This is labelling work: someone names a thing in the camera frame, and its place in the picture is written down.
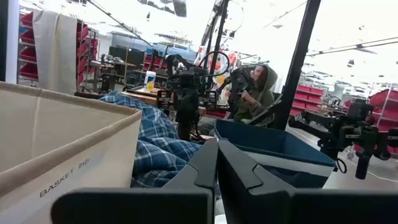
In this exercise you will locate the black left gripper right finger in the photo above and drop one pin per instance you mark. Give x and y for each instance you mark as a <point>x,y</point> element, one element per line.
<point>280,208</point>

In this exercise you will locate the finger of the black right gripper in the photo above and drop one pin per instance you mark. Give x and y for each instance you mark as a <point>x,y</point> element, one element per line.
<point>183,115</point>
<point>193,115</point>

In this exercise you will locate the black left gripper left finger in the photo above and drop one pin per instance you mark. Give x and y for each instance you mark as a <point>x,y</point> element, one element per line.
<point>140,205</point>

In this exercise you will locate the black background robot arm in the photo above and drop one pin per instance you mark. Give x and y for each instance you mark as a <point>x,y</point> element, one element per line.
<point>239,82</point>
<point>357,130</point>

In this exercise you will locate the red bin shelf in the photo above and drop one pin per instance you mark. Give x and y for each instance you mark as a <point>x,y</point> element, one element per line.
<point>155,62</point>
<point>28,54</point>
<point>306,96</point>
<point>384,98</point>

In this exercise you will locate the white wipes canister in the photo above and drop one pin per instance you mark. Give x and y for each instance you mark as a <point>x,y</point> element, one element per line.
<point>150,81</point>

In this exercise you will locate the blue plaid cloth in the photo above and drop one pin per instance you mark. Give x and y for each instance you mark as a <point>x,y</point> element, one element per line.
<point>158,149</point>

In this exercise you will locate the wooden background table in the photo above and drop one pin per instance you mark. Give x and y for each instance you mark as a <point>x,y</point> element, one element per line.
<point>140,95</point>

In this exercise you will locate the person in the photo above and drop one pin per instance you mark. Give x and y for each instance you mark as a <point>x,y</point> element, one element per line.
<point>258,99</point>

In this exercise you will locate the black monitor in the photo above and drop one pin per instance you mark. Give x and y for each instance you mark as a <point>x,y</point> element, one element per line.
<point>124,54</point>

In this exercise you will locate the beige fabric basket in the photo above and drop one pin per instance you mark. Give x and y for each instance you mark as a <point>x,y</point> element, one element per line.
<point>62,140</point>

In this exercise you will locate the beige hanging cloth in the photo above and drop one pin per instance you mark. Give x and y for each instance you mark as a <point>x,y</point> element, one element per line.
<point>54,53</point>

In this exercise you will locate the black background frame posts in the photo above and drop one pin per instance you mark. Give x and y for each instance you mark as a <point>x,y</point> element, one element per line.
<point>221,31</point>

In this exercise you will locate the black metal station frame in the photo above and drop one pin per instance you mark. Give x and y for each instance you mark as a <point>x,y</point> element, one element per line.
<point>298,56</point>

